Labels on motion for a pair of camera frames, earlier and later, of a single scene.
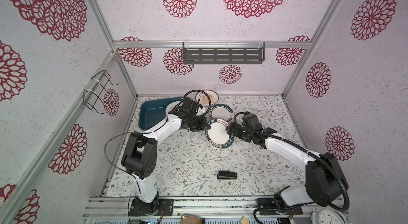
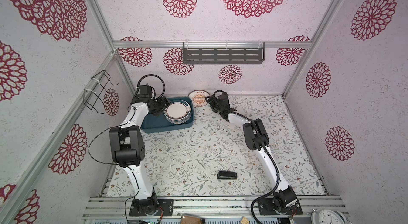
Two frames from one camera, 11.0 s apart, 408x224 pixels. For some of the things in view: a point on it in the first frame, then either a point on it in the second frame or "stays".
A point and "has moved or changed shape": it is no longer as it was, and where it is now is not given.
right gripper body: (246, 135) to (214, 105)
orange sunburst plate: (204, 99) has moved or changed shape
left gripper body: (195, 123) to (159, 105)
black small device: (227, 175) stays
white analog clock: (329, 216) stays
